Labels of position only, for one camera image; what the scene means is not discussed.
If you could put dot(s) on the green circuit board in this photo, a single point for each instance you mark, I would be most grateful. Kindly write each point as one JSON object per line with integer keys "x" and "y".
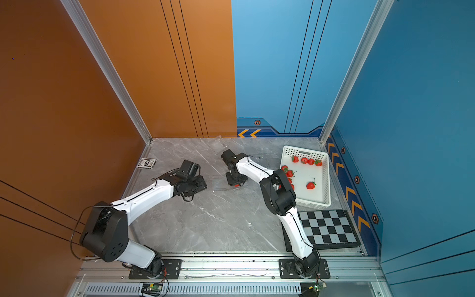
{"x": 152, "y": 289}
{"x": 317, "y": 287}

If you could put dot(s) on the aluminium corner post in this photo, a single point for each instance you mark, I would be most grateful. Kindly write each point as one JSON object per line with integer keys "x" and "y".
{"x": 92, "y": 41}
{"x": 366, "y": 43}

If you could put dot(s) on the strawberry five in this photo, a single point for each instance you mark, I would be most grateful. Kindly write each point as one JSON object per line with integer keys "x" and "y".
{"x": 311, "y": 185}

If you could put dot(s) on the left green circuit board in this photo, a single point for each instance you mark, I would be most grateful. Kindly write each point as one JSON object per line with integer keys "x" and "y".
{"x": 152, "y": 289}

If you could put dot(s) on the clear plastic clamshell container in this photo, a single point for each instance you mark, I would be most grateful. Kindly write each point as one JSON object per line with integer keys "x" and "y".
{"x": 217, "y": 183}

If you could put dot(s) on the left aluminium corner post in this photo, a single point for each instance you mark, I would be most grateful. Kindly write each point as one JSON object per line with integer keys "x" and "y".
{"x": 92, "y": 41}

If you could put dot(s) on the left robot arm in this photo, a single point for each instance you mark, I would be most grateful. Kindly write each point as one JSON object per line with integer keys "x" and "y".
{"x": 106, "y": 232}

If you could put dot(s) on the aluminium front rail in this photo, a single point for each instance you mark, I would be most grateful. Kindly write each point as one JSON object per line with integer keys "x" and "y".
{"x": 240, "y": 267}

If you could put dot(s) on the right aluminium corner post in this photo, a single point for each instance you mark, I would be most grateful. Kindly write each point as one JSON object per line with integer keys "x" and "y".
{"x": 366, "y": 43}

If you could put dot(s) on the white perforated plastic basket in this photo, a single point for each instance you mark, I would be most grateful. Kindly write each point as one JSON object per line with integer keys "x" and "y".
{"x": 318, "y": 198}

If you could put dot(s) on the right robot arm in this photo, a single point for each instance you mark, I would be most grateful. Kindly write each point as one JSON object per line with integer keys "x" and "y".
{"x": 280, "y": 199}

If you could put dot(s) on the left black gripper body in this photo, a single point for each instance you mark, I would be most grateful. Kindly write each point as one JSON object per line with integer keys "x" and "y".
{"x": 196, "y": 185}

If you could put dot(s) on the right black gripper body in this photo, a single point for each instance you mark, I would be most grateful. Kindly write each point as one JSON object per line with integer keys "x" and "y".
{"x": 235, "y": 179}

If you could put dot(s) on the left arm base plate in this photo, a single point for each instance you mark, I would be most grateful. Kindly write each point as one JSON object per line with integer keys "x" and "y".
{"x": 159, "y": 269}

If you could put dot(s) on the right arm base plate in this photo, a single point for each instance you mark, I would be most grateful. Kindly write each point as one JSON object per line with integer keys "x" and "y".
{"x": 292, "y": 269}

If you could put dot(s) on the black white checkerboard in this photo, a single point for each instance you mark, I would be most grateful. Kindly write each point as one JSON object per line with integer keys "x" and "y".
{"x": 324, "y": 229}

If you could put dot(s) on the right green circuit board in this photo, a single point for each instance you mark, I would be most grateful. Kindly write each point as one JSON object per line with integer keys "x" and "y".
{"x": 317, "y": 287}

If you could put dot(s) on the clear clamshell near wall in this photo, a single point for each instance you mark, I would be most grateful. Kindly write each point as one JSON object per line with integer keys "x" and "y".
{"x": 219, "y": 145}

